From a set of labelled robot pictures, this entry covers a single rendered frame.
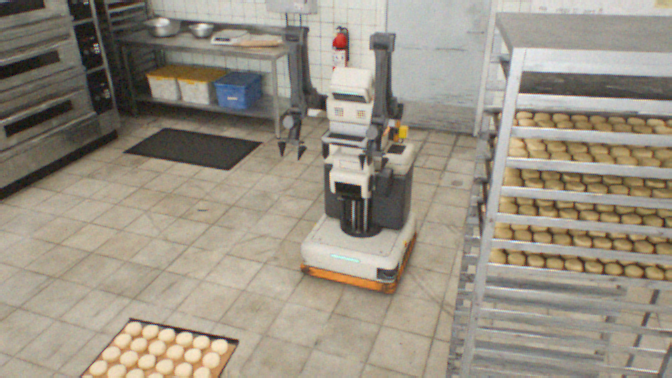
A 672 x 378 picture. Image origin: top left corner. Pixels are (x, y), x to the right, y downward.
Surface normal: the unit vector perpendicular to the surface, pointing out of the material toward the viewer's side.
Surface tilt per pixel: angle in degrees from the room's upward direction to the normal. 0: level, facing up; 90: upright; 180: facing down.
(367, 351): 0
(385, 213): 90
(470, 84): 90
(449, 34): 90
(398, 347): 0
